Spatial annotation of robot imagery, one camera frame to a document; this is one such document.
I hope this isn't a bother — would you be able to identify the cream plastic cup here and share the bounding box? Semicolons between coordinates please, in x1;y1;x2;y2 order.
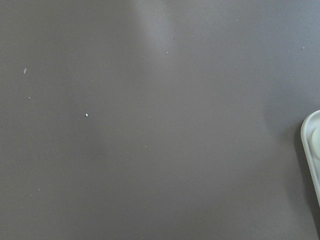
310;126;320;159

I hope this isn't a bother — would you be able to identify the beige rabbit tray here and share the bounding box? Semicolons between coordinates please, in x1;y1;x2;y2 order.
300;110;320;203

